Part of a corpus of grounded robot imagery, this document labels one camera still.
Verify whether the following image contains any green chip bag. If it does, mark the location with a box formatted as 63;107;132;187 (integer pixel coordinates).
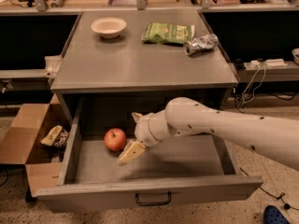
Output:
141;22;194;45

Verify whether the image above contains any white bowl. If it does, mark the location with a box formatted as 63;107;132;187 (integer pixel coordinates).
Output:
91;17;127;39

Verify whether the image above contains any open grey drawer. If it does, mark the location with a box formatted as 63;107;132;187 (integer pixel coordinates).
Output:
36;97;263;212

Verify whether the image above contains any cardboard box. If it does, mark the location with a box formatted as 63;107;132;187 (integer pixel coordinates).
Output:
0;95;70;197

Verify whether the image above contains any grey cabinet counter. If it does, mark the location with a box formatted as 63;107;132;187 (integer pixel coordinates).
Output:
50;8;239;123

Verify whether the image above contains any blue clog shoe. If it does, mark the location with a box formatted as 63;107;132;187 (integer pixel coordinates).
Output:
263;205;291;224

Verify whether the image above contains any crushed silver can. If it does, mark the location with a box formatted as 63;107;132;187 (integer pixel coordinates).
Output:
183;34;219;56

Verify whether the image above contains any red apple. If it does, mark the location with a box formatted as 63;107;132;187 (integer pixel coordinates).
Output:
104;128;127;151

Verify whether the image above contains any white power strip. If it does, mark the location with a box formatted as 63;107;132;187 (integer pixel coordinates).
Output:
249;59;287;68

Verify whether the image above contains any black floor cable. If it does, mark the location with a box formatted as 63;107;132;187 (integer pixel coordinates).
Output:
239;166;299;212

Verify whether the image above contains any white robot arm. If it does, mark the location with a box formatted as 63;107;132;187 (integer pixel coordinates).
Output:
118;97;299;170

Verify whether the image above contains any snack bag in box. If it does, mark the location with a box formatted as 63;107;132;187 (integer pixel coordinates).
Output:
40;125;69;148

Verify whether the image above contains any black drawer handle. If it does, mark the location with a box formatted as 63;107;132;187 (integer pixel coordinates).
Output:
135;191;172;207

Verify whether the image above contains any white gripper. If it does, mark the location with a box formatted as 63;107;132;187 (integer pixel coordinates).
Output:
118;112;153;165

